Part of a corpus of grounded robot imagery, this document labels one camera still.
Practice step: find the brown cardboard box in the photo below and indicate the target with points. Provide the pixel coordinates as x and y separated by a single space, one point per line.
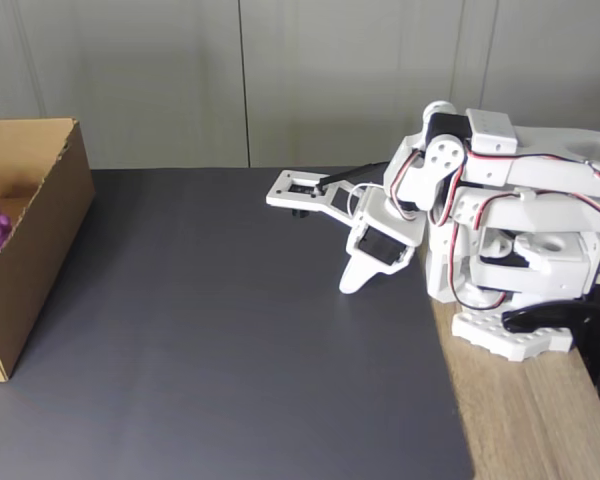
50 235

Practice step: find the glossy black table clamp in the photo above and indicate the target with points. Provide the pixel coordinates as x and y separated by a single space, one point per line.
590 340

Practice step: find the dark grey table mat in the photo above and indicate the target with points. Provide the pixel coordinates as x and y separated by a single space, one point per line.
205 325

